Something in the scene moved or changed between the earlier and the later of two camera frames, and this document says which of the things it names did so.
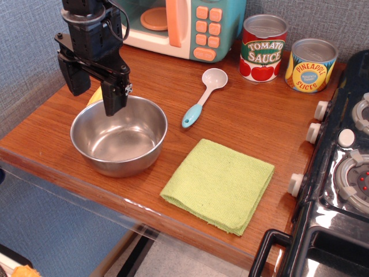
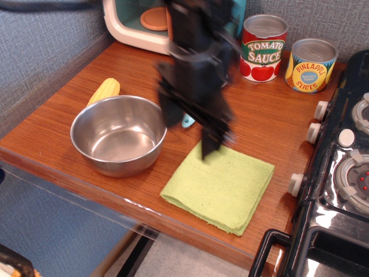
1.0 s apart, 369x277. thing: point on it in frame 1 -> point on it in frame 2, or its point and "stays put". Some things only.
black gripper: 97,48 -> 196,79
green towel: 222,187 stays put
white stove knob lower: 295,184 stays put
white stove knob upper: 320,110 stays put
